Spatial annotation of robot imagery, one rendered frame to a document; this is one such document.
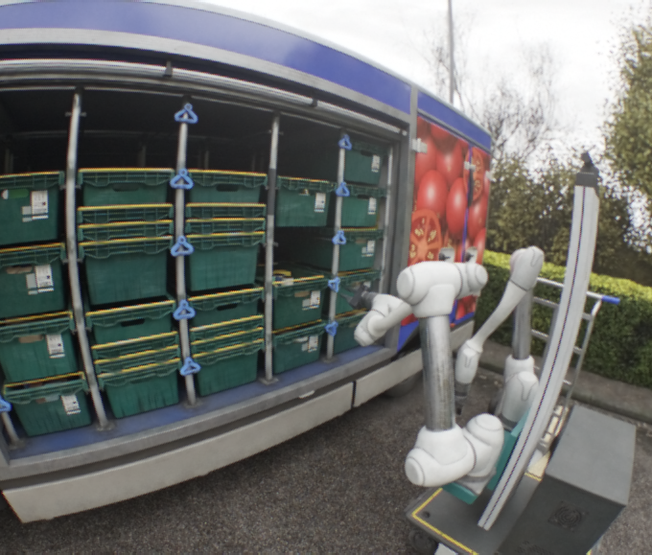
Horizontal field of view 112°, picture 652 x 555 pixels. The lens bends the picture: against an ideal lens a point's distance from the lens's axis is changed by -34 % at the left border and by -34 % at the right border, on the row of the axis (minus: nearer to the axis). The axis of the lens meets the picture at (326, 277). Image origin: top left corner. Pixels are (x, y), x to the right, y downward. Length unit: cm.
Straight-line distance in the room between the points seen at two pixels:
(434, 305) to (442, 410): 34
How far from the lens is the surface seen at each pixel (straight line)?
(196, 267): 149
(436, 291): 103
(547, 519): 138
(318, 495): 208
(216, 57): 141
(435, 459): 111
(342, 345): 220
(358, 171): 204
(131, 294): 144
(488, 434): 122
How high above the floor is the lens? 160
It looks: 13 degrees down
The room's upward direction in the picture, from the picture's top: 3 degrees clockwise
